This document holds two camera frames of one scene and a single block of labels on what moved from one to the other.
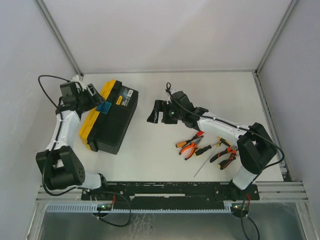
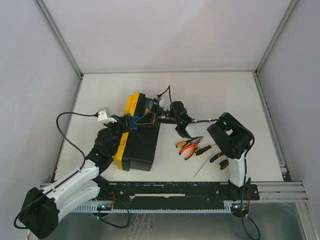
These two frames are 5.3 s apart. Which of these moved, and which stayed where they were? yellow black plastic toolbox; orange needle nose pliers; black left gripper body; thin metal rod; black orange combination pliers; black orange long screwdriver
Moved: black left gripper body; yellow black plastic toolbox
Stayed: thin metal rod; black orange long screwdriver; black orange combination pliers; orange needle nose pliers
